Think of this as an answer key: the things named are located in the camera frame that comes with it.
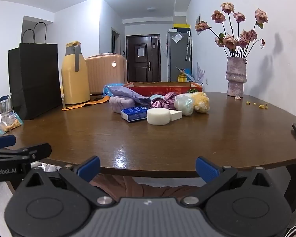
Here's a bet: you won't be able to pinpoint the black paper bag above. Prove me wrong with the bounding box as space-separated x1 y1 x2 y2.
8 22 63 121

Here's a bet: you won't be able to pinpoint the clear snack bag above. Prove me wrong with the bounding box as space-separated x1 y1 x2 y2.
0 112 24 135

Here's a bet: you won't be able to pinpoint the pink ceramic vase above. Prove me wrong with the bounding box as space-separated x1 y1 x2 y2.
226 57 247 97

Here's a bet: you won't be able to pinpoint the pink suitcase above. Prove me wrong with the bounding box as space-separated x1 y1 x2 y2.
84 53 127 95

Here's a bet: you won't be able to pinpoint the white folded umbrella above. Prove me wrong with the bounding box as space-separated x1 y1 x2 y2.
186 31 192 62

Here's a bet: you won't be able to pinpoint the purple artificial flowers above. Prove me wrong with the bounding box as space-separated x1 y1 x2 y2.
196 62 206 84

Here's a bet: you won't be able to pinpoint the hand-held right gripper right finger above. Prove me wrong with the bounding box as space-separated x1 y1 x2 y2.
180 157 282 206

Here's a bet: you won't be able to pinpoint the grey refrigerator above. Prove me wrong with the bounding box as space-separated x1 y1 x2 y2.
166 30 193 82

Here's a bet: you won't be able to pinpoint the white mesh bath ball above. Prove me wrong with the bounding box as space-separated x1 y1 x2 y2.
174 94 195 116

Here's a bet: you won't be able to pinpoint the pink satin scrunchie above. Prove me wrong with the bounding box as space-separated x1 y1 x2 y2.
150 91 179 110

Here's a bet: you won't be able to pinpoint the blue wipes packet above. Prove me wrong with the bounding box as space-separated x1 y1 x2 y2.
103 83 125 98

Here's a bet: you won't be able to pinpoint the orange strap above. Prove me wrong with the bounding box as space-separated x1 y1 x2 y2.
62 96 110 111

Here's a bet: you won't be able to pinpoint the blue tissue pack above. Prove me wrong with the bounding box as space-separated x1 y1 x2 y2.
120 106 148 122

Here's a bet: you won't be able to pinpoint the white round sponge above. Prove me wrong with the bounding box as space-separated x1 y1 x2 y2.
147 108 170 125

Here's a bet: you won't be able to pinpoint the red cardboard box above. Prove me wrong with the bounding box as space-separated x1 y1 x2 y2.
125 81 203 98

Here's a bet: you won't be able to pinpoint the dark brown door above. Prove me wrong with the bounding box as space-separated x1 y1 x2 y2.
126 35 161 82

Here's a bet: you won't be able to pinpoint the yellow thermos jug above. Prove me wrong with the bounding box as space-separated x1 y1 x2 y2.
61 41 91 105

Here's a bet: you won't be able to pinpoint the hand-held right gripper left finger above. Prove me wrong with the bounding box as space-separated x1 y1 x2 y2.
15 156 116 207

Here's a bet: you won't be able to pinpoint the clear plastic cup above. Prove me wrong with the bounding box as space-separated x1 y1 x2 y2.
0 92 13 115

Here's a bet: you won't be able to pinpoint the dried pink roses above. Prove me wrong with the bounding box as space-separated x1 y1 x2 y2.
195 2 269 58

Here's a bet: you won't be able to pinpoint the small white sponge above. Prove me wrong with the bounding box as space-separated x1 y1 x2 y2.
169 110 182 121

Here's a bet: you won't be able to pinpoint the yellow plush toy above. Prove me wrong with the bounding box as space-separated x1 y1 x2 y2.
190 92 210 113

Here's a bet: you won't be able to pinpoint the scattered yellow crumbs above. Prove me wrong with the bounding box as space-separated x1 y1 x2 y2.
246 101 269 109

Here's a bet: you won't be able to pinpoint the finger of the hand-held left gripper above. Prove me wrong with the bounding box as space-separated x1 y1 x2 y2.
0 135 16 149
0 143 52 164

